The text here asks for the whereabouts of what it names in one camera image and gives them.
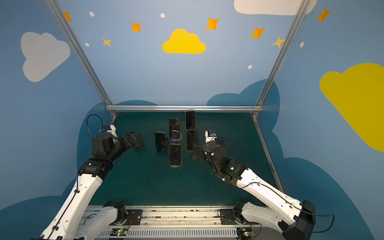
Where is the purple phone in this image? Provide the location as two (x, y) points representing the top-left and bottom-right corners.
(169, 144), (182, 165)

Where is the grey round front stand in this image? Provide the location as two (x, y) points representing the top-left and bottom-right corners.
(170, 164), (182, 168)

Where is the grey round stand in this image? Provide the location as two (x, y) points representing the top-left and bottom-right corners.
(170, 164), (182, 168)
(171, 133), (183, 142)

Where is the black phone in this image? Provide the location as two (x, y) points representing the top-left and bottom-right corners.
(185, 110), (196, 130)
(169, 118), (180, 139)
(187, 130), (198, 152)
(215, 137), (226, 148)

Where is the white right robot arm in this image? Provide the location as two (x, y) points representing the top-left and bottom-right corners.
(194, 141), (316, 240)

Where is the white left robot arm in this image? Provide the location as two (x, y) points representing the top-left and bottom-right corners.
(39, 132), (145, 240)

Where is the black phone on grey stand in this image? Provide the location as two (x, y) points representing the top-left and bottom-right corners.
(187, 130), (198, 152)

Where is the phone with light green edge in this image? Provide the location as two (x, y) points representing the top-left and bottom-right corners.
(155, 132), (168, 153)

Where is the grey round rear stand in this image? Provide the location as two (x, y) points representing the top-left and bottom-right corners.
(171, 133), (183, 142)

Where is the black phone on wooden stand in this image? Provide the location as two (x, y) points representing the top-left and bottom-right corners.
(185, 110), (196, 130)

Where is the right controller board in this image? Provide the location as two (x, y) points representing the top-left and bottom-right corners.
(236, 228), (254, 240)

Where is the controller board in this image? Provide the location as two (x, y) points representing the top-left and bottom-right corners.
(236, 228), (254, 240)
(110, 229), (128, 237)

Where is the left controller board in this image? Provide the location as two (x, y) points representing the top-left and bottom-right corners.
(110, 229), (128, 237)

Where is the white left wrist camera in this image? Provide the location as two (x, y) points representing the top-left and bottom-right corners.
(103, 125), (118, 138)

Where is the aluminium back frame rail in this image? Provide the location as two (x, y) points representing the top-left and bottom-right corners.
(106, 105), (263, 112)

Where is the aluminium right corner post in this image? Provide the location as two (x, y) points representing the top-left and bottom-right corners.
(252, 0), (311, 120)

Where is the aluminium corner post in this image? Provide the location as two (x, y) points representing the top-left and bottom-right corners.
(45, 0), (113, 106)
(252, 0), (311, 120)

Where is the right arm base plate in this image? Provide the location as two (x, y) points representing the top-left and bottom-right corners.
(219, 209), (250, 225)

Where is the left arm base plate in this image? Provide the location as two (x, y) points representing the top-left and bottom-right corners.
(110, 209), (143, 226)

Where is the aluminium front rail bed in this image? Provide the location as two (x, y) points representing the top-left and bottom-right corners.
(74, 205), (310, 240)

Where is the aluminium left corner post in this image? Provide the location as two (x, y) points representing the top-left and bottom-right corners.
(45, 0), (113, 106)

